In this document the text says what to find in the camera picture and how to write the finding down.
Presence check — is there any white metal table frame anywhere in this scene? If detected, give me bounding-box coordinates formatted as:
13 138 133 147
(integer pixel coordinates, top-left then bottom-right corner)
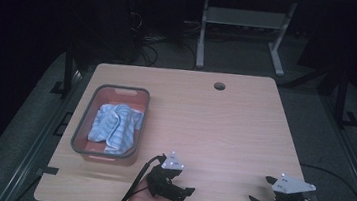
194 0 299 79

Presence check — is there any black metal stand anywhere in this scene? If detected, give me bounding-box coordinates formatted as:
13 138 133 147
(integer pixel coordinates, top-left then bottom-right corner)
330 65 357 131
48 41 79 100

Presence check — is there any bundle of floor cables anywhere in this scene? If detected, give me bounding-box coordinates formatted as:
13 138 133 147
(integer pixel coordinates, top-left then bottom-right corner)
123 9 203 72

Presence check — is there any black tape strip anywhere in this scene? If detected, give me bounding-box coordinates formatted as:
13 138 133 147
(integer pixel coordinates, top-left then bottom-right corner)
35 164 60 178

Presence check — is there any blue striped cloth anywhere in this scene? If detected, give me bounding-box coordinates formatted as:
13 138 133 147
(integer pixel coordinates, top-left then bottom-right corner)
86 100 146 158

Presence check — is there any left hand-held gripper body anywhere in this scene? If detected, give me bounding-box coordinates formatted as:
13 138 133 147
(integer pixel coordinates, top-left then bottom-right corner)
143 148 193 201

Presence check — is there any orange plastic bin grey rim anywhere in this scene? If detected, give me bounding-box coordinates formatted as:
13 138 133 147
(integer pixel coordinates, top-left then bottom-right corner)
68 80 153 169

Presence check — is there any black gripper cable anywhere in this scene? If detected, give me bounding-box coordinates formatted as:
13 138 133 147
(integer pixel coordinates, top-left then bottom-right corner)
115 152 162 201

